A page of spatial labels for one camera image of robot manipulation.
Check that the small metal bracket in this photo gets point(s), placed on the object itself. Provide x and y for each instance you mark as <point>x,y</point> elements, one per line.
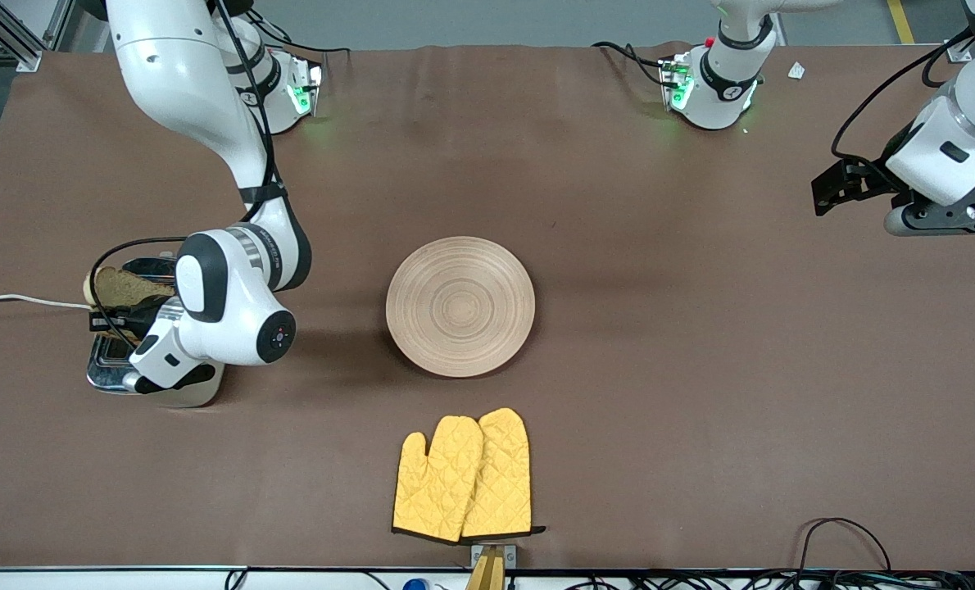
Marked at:
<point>510,557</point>

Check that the round wooden plate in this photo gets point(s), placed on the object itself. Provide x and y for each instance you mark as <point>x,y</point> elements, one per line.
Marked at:
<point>460,307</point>

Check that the yellow quilted oven mitt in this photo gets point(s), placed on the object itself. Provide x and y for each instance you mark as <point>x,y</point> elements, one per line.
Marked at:
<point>504,475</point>
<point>438,483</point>

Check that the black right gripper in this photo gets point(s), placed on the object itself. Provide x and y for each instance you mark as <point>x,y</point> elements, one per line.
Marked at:
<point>139,318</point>

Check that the brown bread slice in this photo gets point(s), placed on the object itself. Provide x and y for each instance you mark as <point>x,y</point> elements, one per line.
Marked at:
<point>127,287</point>

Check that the small white paper scrap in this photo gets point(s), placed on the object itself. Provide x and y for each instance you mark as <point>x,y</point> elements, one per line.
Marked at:
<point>797,70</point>

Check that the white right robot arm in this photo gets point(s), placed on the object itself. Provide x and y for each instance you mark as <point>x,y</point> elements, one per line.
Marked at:
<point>176,82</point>

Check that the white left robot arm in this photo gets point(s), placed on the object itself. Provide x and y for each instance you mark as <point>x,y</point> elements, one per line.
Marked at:
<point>946,147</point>

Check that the chrome and beige toaster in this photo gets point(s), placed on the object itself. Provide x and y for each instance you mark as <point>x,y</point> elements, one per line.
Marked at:
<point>106,369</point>

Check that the aluminium frame extrusion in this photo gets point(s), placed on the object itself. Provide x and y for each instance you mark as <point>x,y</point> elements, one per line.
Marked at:
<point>24,57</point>

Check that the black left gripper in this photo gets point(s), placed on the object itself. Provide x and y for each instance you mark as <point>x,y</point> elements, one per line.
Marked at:
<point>874,178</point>

